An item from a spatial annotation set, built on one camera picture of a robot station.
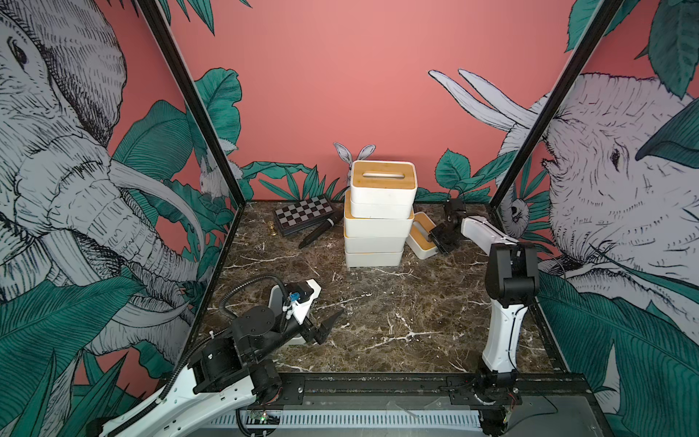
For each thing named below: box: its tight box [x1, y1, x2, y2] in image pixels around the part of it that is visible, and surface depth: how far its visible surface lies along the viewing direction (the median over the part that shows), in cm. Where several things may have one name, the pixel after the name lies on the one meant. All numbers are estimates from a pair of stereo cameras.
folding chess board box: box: [273, 194, 336, 237], surface depth 113 cm
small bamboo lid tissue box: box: [405, 211, 439, 260], surface depth 105 cm
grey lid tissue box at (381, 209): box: [349, 200, 414, 220], surface depth 77 cm
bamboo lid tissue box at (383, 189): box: [350, 160, 418, 220], surface depth 75 cm
